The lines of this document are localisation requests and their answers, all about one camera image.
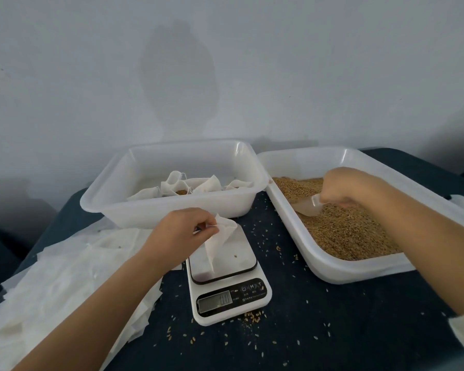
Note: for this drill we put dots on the person's left hand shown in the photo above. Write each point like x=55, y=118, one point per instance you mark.
x=178, y=237

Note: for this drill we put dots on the person's right hand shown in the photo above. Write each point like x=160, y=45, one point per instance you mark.
x=352, y=185

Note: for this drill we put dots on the white plastic tub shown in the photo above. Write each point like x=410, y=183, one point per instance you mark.
x=162, y=212

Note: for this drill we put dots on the white mesh bag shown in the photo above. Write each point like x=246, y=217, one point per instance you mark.
x=216, y=243

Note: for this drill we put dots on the brown grain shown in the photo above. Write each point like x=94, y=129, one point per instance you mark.
x=348, y=232

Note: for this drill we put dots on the clear plastic scoop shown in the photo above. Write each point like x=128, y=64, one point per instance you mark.
x=308, y=206

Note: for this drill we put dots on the white tray of grain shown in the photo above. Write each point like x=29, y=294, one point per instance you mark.
x=309, y=259

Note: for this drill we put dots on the pile of white bags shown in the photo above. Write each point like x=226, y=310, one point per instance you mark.
x=46, y=297

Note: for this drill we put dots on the person's left forearm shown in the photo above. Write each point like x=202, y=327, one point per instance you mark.
x=85, y=320

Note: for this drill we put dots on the person's right forearm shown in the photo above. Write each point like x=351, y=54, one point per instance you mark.
x=433, y=235

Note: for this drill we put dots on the white digital kitchen scale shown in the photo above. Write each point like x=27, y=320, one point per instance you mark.
x=232, y=297

